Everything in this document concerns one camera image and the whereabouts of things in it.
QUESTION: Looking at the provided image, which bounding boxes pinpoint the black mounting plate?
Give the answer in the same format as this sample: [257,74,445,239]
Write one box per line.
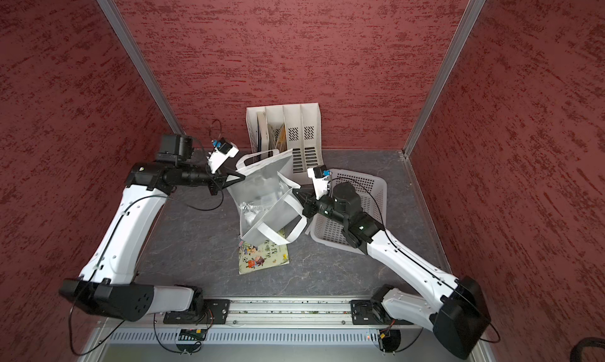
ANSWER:
[162,299,231,325]
[350,299,411,327]

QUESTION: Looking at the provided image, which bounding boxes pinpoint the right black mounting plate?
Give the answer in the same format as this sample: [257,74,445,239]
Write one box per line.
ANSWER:
[350,299,411,327]

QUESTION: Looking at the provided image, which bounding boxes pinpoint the white slotted cable duct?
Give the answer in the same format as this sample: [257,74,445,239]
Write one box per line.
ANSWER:
[110,328,380,346]

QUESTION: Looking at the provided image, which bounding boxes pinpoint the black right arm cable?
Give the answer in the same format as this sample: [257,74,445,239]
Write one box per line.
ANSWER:
[328,176,502,353]

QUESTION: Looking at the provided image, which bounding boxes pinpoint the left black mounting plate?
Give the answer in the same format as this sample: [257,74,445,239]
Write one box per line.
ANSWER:
[162,299,231,325]

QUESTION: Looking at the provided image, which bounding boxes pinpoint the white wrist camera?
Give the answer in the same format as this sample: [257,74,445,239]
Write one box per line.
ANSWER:
[307,165,331,200]
[207,138,239,174]

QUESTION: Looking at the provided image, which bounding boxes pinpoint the aluminium corner post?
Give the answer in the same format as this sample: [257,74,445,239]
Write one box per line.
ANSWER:
[96,0,185,134]
[403,0,487,160]

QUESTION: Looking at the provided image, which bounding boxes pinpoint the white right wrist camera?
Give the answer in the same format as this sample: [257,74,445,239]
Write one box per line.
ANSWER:
[307,165,331,200]

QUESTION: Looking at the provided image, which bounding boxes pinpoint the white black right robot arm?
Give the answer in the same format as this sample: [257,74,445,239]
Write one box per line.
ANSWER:
[293,182,492,360]

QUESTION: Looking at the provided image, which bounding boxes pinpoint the white insulated delivery bag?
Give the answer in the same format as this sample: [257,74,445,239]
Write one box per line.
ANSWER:
[228,149,307,245]

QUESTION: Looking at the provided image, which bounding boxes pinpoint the aluminium right corner post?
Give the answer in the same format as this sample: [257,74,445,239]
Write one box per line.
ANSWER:
[403,0,487,160]

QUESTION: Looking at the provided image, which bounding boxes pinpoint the yellow brown book in organizer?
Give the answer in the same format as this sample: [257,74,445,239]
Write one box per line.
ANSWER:
[268,124,288,152]

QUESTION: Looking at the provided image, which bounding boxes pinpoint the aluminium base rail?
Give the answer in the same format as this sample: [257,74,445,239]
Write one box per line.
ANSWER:
[120,295,481,329]

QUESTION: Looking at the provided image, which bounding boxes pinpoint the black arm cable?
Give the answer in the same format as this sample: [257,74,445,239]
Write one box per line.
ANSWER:
[68,118,226,357]
[328,176,502,353]

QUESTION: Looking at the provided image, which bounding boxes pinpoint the white perforated plastic basket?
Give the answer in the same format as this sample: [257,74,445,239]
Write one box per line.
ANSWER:
[307,169,388,254]

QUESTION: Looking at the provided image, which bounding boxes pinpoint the colourful picture book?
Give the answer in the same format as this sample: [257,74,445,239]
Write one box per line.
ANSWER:
[238,241,290,275]

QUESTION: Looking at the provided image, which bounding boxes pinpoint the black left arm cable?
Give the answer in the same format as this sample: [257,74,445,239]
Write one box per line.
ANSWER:
[68,118,226,357]

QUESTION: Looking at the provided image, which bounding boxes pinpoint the white perforated file organizer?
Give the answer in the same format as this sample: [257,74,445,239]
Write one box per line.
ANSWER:
[246,103,323,185]

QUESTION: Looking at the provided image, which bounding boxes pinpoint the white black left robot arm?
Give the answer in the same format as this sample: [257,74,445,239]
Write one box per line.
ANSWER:
[59,134,245,322]

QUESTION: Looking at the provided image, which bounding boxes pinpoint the white book in organizer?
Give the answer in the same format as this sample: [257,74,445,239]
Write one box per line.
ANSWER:
[257,111,270,152]

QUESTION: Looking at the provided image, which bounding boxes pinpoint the aluminium left corner post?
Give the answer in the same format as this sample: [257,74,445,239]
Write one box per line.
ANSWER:
[96,0,185,134]

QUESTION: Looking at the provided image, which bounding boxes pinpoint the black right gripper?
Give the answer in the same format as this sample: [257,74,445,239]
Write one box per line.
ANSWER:
[292,186,348,225]

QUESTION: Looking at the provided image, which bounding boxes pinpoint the black corrugated hose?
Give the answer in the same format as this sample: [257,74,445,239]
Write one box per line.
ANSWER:
[569,337,605,362]

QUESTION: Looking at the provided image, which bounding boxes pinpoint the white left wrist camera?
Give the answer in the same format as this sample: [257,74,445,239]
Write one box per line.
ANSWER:
[207,138,239,174]

